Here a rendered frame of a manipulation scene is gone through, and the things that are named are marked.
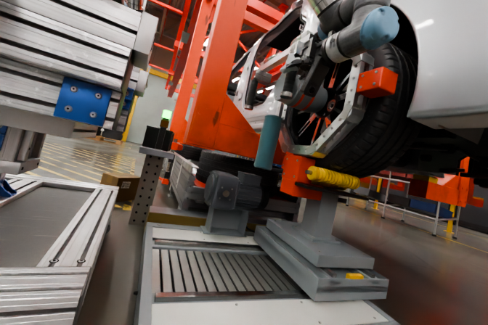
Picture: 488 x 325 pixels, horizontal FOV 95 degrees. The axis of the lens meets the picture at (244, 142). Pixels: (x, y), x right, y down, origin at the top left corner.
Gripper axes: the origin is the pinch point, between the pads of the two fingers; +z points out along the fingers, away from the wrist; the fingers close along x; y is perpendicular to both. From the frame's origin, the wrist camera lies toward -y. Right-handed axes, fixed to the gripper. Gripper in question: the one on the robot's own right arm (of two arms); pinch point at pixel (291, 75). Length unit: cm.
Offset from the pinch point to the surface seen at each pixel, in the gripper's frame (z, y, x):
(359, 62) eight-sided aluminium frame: -9.1, 9.8, -20.3
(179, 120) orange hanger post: 253, 0, 13
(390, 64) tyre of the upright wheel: -14.2, 10.8, -29.2
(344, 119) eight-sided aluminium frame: -7.9, -11.0, -20.1
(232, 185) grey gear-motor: 39, -47, -2
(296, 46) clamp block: -2.2, 9.4, 1.7
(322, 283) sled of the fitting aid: -8, -68, -24
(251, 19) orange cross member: 255, 181, -55
